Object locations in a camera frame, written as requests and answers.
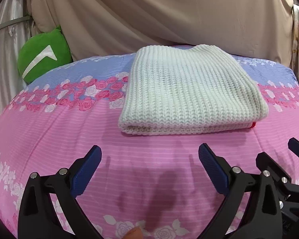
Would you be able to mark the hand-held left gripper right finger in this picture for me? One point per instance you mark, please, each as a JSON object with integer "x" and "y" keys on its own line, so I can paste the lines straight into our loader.
{"x": 214, "y": 169}

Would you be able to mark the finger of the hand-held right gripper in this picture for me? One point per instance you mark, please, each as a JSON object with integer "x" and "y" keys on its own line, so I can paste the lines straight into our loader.
{"x": 298, "y": 149}
{"x": 276, "y": 169}

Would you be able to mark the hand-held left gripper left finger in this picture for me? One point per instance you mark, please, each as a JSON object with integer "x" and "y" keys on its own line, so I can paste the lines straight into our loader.
{"x": 86, "y": 171}

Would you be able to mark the white navy red knit sweater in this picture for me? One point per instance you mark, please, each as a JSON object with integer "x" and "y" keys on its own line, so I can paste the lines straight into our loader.
{"x": 189, "y": 92}

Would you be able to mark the person's left hand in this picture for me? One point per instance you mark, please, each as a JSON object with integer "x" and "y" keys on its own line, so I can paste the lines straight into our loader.
{"x": 134, "y": 233}

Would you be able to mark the pink blue floral bed sheet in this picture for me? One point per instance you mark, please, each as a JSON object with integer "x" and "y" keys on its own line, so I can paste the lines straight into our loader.
{"x": 64, "y": 134}

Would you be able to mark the green pillow with white mark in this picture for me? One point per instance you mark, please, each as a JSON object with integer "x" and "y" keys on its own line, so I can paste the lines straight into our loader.
{"x": 43, "y": 54}

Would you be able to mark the beige curtain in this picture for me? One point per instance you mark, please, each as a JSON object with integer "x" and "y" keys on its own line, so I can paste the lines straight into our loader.
{"x": 164, "y": 12}

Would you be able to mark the grey curtain tie band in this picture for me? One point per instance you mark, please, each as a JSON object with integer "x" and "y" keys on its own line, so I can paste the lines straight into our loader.
{"x": 10, "y": 24}

